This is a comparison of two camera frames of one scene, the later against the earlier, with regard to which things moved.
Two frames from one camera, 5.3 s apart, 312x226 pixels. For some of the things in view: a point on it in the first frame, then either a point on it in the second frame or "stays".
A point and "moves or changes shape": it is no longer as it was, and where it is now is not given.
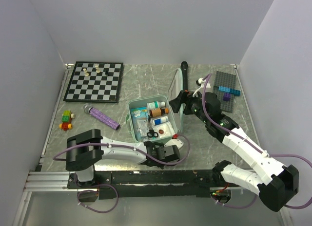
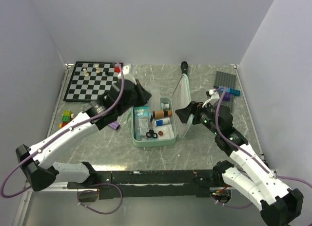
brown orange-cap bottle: (158, 112) moves or changes shape
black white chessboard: (95, 82) stays
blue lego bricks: (234, 92) stays
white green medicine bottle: (155, 104) -> (164, 106)
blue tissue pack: (138, 114) moves or changes shape
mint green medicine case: (151, 119) moves or changes shape
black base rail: (152, 183) stays
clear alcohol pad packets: (143, 127) moves or changes shape
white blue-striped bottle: (156, 121) moves or changes shape
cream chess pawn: (86, 74) stays
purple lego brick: (226, 96) stays
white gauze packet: (164, 130) stays
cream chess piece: (97, 71) stays
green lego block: (66, 116) stays
